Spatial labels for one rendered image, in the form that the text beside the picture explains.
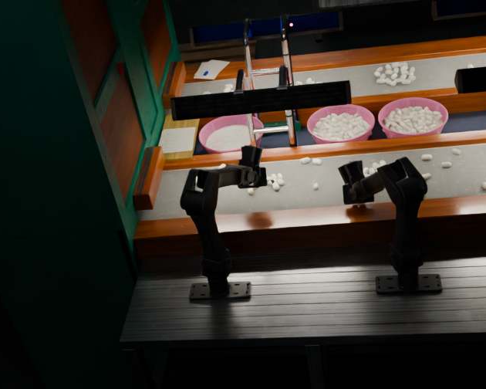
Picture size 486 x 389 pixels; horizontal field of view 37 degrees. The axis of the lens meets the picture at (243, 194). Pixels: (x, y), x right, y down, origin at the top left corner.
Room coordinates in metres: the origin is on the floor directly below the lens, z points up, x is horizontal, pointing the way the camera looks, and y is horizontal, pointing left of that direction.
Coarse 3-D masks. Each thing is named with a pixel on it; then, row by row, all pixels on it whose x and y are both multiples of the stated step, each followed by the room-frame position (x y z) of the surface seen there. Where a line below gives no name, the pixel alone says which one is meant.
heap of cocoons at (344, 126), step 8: (320, 120) 2.50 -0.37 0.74; (328, 120) 2.48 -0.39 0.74; (336, 120) 2.48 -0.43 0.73; (344, 120) 2.46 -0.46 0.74; (352, 120) 2.45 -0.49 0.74; (360, 120) 2.43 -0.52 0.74; (320, 128) 2.44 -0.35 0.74; (328, 128) 2.43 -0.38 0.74; (336, 128) 2.41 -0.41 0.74; (344, 128) 2.40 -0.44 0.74; (352, 128) 2.40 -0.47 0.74; (360, 128) 2.38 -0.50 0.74; (368, 128) 2.37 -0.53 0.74; (320, 136) 2.38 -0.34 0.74; (328, 136) 2.38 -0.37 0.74; (336, 136) 2.37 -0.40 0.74; (344, 136) 2.35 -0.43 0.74; (352, 136) 2.34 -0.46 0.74
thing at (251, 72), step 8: (280, 16) 2.73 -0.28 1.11; (288, 16) 2.71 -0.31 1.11; (248, 24) 2.70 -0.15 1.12; (288, 24) 2.64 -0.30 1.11; (248, 32) 2.64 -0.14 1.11; (288, 32) 2.58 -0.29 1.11; (288, 40) 2.56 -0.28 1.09; (248, 48) 2.58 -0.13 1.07; (288, 48) 2.56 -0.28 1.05; (248, 56) 2.58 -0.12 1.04; (288, 56) 2.55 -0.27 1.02; (248, 64) 2.58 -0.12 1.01; (288, 64) 2.55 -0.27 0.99; (248, 72) 2.58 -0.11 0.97; (256, 72) 2.58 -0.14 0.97; (264, 72) 2.57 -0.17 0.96; (272, 72) 2.56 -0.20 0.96; (248, 80) 2.59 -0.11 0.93; (296, 112) 2.56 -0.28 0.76; (296, 120) 2.56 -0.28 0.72; (296, 128) 2.55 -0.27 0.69
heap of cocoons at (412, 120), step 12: (396, 108) 2.48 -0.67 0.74; (408, 108) 2.47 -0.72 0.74; (420, 108) 2.44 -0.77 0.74; (384, 120) 2.41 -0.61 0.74; (396, 120) 2.39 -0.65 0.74; (408, 120) 2.37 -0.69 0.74; (420, 120) 2.35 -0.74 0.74; (432, 120) 2.36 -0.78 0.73; (408, 132) 2.29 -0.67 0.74; (420, 132) 2.28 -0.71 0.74
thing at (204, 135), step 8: (216, 120) 2.60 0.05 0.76; (224, 120) 2.61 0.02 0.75; (256, 120) 2.55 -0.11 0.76; (208, 128) 2.57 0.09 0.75; (216, 128) 2.59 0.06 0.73; (256, 128) 2.54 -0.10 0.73; (200, 136) 2.50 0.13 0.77; (208, 136) 2.56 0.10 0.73; (248, 144) 2.37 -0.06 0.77; (208, 152) 2.43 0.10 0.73; (216, 152) 2.39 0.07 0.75; (224, 152) 2.36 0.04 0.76
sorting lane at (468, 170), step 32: (352, 160) 2.19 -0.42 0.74; (384, 160) 2.15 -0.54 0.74; (416, 160) 2.12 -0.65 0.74; (448, 160) 2.08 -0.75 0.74; (480, 160) 2.05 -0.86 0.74; (160, 192) 2.21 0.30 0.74; (224, 192) 2.14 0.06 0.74; (256, 192) 2.10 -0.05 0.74; (288, 192) 2.07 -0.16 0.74; (320, 192) 2.03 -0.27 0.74; (384, 192) 1.97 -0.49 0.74; (448, 192) 1.90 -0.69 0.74; (480, 192) 1.87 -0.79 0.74
